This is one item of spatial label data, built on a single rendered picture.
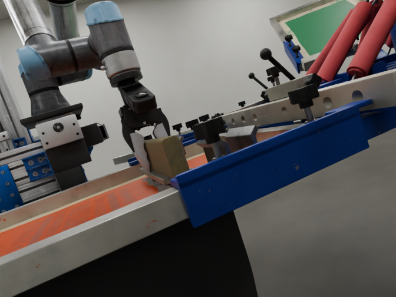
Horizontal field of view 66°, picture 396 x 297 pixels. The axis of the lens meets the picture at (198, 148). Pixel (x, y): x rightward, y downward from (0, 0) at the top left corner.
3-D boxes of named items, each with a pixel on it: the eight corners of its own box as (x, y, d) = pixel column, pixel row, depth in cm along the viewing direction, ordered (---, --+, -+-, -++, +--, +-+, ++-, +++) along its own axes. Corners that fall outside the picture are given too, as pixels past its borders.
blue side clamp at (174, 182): (194, 228, 38) (175, 176, 37) (183, 220, 43) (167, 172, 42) (370, 147, 47) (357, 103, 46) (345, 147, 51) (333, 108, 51)
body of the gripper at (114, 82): (156, 125, 73) (139, 77, 72) (164, 121, 65) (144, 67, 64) (125, 136, 71) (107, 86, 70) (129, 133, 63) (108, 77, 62)
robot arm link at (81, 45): (65, 48, 76) (66, 30, 66) (109, 40, 81) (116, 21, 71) (77, 78, 77) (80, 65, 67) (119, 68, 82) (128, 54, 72)
